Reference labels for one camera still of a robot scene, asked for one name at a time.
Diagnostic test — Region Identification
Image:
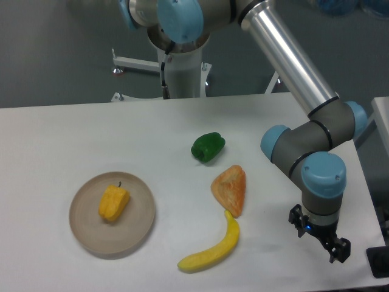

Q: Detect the blue object top right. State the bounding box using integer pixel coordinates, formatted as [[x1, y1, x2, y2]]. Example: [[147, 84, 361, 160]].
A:
[[312, 0, 389, 21]]

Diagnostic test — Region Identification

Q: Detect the beige round plate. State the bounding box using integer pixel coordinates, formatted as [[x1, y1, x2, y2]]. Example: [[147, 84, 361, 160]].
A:
[[69, 172, 156, 259]]

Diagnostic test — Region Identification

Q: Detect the yellow toy banana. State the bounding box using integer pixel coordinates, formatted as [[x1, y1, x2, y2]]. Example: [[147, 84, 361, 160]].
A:
[[177, 210, 240, 273]]

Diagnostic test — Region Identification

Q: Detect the yellow toy pepper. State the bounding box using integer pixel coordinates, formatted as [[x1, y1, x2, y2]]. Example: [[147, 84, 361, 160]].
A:
[[98, 181, 130, 222]]

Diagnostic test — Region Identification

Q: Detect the green toy pepper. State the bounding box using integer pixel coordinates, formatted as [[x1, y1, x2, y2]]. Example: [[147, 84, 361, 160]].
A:
[[191, 132, 225, 163]]

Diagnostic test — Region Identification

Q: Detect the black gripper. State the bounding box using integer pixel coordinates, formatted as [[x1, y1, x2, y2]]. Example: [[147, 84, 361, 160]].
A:
[[288, 204, 351, 263]]

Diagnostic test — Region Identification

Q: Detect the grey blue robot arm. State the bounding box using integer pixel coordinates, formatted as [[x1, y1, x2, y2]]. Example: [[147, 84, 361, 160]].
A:
[[118, 1, 367, 262]]

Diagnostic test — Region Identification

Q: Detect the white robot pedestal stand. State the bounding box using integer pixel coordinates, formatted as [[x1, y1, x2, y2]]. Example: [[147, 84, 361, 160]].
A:
[[109, 29, 289, 103]]

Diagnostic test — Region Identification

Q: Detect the orange toy sandwich slice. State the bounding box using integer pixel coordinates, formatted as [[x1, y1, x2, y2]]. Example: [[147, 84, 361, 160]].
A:
[[211, 165, 246, 218]]

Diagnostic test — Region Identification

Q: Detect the black device at table edge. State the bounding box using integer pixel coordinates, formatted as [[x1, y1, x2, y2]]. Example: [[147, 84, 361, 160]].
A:
[[366, 246, 388, 279]]

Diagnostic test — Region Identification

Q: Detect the black cable on pedestal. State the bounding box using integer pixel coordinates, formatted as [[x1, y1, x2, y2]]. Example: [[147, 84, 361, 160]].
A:
[[159, 41, 176, 100]]

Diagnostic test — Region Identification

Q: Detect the white side table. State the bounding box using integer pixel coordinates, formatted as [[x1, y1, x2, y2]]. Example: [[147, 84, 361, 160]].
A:
[[354, 96, 389, 247]]

